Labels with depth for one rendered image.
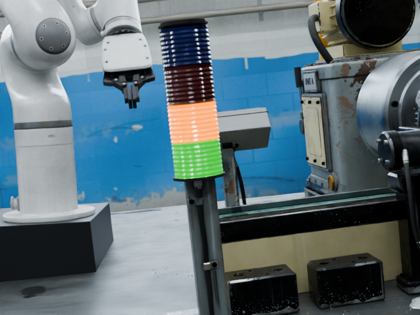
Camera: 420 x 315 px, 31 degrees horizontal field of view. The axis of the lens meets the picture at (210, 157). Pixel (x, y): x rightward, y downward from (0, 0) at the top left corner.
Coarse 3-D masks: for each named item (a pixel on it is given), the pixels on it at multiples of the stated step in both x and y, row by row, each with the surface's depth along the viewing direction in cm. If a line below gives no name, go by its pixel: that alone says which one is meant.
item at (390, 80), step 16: (384, 64) 154; (400, 64) 145; (416, 64) 142; (368, 80) 156; (384, 80) 147; (400, 80) 142; (416, 80) 142; (368, 96) 152; (384, 96) 143; (400, 96) 142; (368, 112) 151; (384, 112) 143; (400, 112) 142; (368, 128) 153; (384, 128) 143; (368, 144) 157
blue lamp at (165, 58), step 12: (168, 36) 87; (180, 36) 87; (192, 36) 87; (204, 36) 88; (168, 48) 88; (180, 48) 87; (192, 48) 87; (204, 48) 88; (168, 60) 88; (180, 60) 87; (192, 60) 87; (204, 60) 88
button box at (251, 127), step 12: (252, 108) 146; (264, 108) 146; (228, 120) 144; (240, 120) 144; (252, 120) 144; (264, 120) 144; (228, 132) 143; (240, 132) 143; (252, 132) 144; (264, 132) 145; (240, 144) 147; (252, 144) 147; (264, 144) 148
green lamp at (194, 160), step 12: (180, 144) 88; (192, 144) 88; (204, 144) 88; (216, 144) 89; (180, 156) 89; (192, 156) 88; (204, 156) 88; (216, 156) 89; (180, 168) 89; (192, 168) 88; (204, 168) 88; (216, 168) 89
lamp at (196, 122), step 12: (168, 108) 89; (180, 108) 88; (192, 108) 88; (204, 108) 88; (168, 120) 90; (180, 120) 88; (192, 120) 88; (204, 120) 88; (216, 120) 90; (180, 132) 88; (192, 132) 88; (204, 132) 88; (216, 132) 89
